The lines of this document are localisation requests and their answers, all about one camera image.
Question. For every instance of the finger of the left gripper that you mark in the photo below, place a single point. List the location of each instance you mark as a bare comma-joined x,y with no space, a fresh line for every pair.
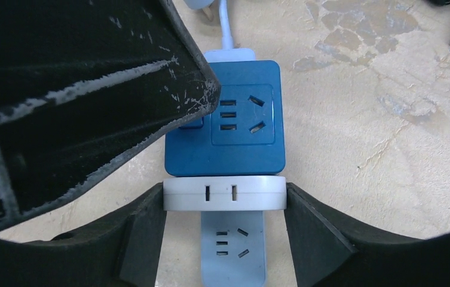
84,87

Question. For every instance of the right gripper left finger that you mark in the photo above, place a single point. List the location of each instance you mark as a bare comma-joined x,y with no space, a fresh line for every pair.
121,248

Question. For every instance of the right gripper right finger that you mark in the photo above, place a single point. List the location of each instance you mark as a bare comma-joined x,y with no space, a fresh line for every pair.
330,248

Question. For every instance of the white grey adapter block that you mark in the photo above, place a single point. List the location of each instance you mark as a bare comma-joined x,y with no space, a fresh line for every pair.
225,193

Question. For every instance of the blue power strip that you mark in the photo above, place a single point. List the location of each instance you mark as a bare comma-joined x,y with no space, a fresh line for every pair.
244,136

